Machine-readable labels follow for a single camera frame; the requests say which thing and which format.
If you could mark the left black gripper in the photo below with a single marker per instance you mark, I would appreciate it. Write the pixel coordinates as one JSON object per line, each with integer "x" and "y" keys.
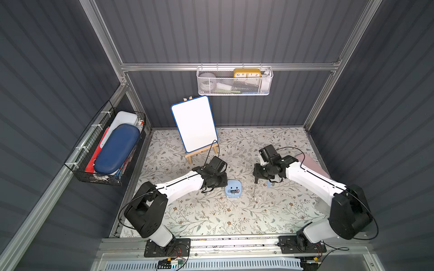
{"x": 220, "y": 181}

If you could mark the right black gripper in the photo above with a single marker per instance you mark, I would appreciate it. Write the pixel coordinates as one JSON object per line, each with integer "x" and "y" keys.
{"x": 259, "y": 172}

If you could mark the light blue alarm clock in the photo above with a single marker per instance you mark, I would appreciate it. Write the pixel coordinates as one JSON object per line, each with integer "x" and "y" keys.
{"x": 233, "y": 185}

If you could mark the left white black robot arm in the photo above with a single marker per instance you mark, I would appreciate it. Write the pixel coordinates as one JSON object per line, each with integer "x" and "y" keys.
{"x": 146, "y": 210}

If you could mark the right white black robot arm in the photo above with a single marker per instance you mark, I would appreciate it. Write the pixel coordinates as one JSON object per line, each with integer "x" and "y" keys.
{"x": 346, "y": 207}

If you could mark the wooden easel stand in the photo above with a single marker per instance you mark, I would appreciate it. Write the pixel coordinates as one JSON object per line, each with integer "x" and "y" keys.
{"x": 201, "y": 152}

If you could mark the pink pencil case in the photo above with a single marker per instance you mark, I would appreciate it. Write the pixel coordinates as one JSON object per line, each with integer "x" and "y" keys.
{"x": 315, "y": 166}

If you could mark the white tape roll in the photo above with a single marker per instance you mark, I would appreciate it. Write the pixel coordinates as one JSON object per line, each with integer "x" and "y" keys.
{"x": 207, "y": 82}

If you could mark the yellow clock in basket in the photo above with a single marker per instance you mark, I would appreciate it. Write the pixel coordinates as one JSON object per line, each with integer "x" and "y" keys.
{"x": 247, "y": 73}

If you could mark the dark blue oval case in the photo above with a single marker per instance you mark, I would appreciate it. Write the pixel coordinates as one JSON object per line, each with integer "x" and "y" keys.
{"x": 117, "y": 149}

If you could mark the white plastic container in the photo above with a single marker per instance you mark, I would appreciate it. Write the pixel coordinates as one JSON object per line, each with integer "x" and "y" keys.
{"x": 122, "y": 117}

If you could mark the red folder in basket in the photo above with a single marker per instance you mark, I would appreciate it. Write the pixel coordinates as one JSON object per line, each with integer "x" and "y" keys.
{"x": 90, "y": 166}

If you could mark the white board blue frame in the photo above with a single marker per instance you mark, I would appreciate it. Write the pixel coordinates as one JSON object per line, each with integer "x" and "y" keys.
{"x": 194, "y": 123}

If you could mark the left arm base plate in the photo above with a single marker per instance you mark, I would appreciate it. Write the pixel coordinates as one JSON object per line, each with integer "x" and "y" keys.
{"x": 177, "y": 247}

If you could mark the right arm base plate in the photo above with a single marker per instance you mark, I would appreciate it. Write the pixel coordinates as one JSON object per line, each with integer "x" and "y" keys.
{"x": 299, "y": 244}

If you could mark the white wire mesh basket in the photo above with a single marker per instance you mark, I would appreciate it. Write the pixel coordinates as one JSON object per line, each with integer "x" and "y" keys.
{"x": 227, "y": 85}

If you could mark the black wire wall basket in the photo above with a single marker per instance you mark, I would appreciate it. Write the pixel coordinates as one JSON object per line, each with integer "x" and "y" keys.
{"x": 85, "y": 150}

